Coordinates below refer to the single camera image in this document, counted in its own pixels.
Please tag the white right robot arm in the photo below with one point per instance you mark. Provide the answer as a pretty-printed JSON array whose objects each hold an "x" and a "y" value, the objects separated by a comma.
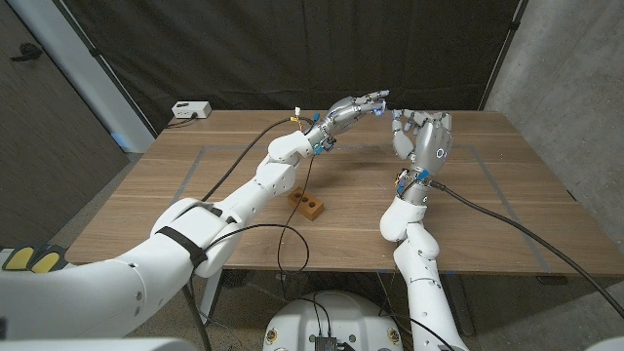
[{"x": 424, "y": 287}]

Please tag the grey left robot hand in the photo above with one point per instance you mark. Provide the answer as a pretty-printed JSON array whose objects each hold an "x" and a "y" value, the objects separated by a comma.
[{"x": 341, "y": 114}]

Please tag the brown block with three holes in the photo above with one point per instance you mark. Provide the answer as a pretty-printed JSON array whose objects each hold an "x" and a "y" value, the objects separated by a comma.
[{"x": 309, "y": 208}]

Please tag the white pillar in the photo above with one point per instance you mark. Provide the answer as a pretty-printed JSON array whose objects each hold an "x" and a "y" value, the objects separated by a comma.
[{"x": 83, "y": 68}]

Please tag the grey table leg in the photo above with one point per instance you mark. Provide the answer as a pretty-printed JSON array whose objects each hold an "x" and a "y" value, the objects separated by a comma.
[
  {"x": 210, "y": 302},
  {"x": 460, "y": 302}
]

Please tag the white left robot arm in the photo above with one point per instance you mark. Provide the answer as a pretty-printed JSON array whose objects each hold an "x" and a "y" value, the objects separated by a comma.
[{"x": 146, "y": 273}]

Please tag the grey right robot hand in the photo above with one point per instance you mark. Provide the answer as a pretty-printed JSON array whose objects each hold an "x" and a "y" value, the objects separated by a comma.
[{"x": 429, "y": 144}]

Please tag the yellow foot pedal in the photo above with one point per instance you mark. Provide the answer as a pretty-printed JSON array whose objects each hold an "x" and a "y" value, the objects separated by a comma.
[
  {"x": 19, "y": 258},
  {"x": 45, "y": 264}
]

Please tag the black module on torso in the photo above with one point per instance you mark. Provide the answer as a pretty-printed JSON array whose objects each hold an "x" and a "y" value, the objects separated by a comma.
[{"x": 325, "y": 343}]

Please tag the white power box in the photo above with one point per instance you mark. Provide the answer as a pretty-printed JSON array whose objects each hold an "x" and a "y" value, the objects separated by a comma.
[{"x": 191, "y": 109}]

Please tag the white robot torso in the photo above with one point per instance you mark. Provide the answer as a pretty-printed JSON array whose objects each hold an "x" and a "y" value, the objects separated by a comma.
[{"x": 336, "y": 317}]

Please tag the black backdrop pole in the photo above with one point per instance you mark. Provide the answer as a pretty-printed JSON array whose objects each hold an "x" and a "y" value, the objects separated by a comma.
[
  {"x": 105, "y": 68},
  {"x": 504, "y": 53}
]

